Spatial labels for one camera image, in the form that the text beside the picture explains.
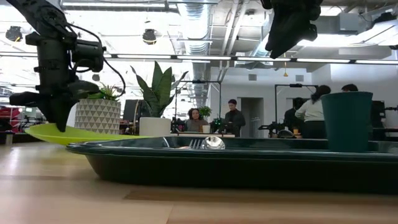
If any snake plant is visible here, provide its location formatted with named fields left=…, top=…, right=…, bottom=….
left=130, top=60, right=190, bottom=119

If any person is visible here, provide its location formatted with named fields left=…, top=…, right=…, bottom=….
left=294, top=84, right=332, bottom=139
left=284, top=96, right=307, bottom=134
left=185, top=107, right=206, bottom=133
left=340, top=83, right=359, bottom=93
left=224, top=98, right=247, bottom=138

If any lime green plate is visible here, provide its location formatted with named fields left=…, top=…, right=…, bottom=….
left=24, top=122, right=154, bottom=146

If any dark green tray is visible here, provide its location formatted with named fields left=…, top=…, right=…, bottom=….
left=65, top=135, right=398, bottom=196

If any metal fork with orange handle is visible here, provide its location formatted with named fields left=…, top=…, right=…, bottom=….
left=188, top=138, right=203, bottom=150

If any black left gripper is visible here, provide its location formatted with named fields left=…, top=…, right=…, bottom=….
left=8, top=66, right=101, bottom=133

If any silver metal spoon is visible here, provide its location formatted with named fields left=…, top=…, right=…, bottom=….
left=200, top=135, right=226, bottom=151

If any smooth white plant pot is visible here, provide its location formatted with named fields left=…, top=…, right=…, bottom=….
left=138, top=116, right=172, bottom=138

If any small bright green plant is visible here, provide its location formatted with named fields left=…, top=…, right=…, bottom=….
left=87, top=82, right=121, bottom=101

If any white triangle-patterned plant pot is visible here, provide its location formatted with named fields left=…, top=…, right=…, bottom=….
left=74, top=98, right=122, bottom=136

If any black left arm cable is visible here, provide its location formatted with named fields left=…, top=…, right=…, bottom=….
left=66, top=22, right=127, bottom=98

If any black ceiling lamp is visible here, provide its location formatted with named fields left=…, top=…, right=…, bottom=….
left=4, top=25, right=24, bottom=42
left=142, top=28, right=157, bottom=45

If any small potted background plant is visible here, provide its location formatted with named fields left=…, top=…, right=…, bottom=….
left=198, top=105, right=213, bottom=121

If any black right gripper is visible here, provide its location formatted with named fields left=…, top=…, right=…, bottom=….
left=260, top=0, right=324, bottom=60

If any dark green plastic cup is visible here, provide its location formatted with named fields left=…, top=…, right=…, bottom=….
left=320, top=91, right=374, bottom=154

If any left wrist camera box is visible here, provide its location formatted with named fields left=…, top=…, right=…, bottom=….
left=72, top=39, right=106, bottom=73

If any black monitor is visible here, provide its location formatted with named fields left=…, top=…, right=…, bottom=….
left=122, top=99, right=141, bottom=126

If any silver ventilation duct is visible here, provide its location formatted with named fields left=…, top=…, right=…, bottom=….
left=176, top=0, right=213, bottom=107

